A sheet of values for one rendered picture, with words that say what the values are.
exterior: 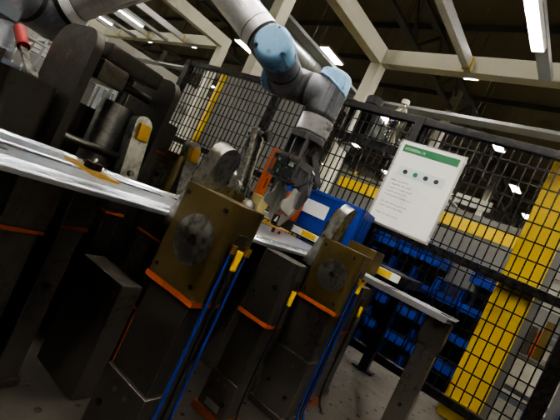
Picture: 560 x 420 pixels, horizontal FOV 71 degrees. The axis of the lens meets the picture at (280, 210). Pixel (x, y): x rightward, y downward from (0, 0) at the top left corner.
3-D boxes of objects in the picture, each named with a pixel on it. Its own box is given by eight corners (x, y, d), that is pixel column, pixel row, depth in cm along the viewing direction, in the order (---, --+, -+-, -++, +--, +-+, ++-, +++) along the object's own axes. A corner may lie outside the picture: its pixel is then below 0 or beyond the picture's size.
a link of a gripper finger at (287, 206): (266, 221, 85) (281, 182, 85) (279, 226, 90) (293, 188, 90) (277, 226, 83) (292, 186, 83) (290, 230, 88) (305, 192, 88)
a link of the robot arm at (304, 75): (267, 42, 83) (313, 58, 81) (277, 64, 94) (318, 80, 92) (251, 75, 83) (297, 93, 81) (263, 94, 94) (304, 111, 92)
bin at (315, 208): (347, 248, 119) (366, 210, 119) (267, 210, 132) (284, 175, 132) (359, 252, 134) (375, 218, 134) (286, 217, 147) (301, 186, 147)
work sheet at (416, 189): (427, 245, 124) (468, 157, 124) (364, 218, 136) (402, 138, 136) (427, 246, 126) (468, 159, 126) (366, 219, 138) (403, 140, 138)
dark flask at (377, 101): (362, 138, 151) (382, 96, 150) (346, 133, 155) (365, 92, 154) (367, 145, 157) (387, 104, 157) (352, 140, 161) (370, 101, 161)
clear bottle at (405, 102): (390, 147, 145) (412, 98, 145) (374, 142, 148) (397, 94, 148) (394, 153, 150) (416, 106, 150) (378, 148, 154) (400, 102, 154)
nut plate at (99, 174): (121, 185, 50) (125, 177, 50) (94, 177, 47) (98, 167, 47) (87, 165, 54) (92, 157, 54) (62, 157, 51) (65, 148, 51)
